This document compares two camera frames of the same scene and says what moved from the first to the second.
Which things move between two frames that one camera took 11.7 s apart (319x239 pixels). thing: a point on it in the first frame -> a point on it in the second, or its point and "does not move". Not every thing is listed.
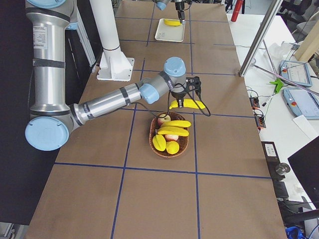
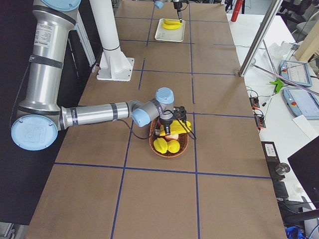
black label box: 272,158 does not move
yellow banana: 189,103 -> 171,26
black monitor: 305,162 does not move
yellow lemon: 172,147 does not move
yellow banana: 172,22 does not move
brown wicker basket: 154,127 does not move
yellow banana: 173,131 -> 175,124
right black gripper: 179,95 -> 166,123
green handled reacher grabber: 279,83 does not move
